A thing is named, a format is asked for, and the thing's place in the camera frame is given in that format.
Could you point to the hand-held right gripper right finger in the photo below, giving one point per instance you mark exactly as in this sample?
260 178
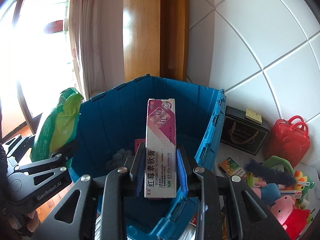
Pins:
181 170

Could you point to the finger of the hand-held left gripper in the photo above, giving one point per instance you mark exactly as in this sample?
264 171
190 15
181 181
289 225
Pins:
17 145
60 158

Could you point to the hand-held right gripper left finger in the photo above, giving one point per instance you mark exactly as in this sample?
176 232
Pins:
139 182

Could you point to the white purple medicine box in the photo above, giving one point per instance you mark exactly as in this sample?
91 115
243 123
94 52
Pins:
161 155

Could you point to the green plastic packet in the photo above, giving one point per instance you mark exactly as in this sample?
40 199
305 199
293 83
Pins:
57 125

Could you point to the blue plastic crate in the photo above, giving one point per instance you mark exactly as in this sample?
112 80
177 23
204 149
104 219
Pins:
112 120

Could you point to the person's left hand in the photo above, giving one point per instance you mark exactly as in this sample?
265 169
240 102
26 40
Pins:
33 220

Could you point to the green orange small box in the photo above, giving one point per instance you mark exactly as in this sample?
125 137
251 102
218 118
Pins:
232 166

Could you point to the black gift box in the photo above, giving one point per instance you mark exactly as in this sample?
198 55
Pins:
240 132

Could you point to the navy fuzzy scrunchie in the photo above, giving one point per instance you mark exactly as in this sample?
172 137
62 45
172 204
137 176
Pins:
270 173

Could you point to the pink pig plush blue shirt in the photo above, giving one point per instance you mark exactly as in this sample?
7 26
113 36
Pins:
270 190

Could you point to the window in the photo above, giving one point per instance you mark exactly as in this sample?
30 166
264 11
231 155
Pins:
37 55

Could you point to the green fabric pouch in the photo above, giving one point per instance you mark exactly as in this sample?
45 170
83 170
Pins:
275 161

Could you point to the red hard carry case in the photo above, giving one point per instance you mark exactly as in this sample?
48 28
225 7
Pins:
287 145

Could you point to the pink pig plush red dress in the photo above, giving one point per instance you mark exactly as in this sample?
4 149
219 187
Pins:
285 206

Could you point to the beige curtain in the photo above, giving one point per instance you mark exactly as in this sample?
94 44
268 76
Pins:
100 42

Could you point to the dark green frog plush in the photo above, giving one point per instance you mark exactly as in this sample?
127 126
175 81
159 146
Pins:
303 181

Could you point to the wooden wall frame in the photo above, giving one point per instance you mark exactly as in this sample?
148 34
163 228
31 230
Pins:
155 30

